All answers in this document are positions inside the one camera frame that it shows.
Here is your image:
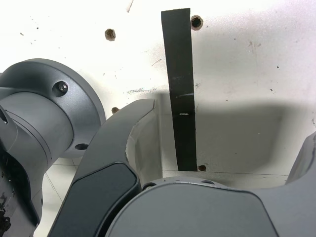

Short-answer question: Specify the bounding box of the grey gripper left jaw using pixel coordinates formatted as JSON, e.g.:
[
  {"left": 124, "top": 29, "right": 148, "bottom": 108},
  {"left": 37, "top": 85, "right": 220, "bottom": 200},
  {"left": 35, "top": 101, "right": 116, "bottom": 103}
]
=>
[{"left": 49, "top": 98, "right": 164, "bottom": 237}]

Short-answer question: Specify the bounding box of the black tape strip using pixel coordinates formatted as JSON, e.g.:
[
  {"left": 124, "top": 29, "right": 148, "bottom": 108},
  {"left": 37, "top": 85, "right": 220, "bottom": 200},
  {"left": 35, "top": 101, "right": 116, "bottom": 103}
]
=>
[{"left": 160, "top": 8, "right": 198, "bottom": 171}]

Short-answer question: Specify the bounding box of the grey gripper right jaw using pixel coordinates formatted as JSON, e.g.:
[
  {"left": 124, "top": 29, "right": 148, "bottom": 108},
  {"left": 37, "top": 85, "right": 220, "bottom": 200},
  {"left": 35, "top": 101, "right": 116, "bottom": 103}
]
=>
[{"left": 106, "top": 132, "right": 316, "bottom": 237}]

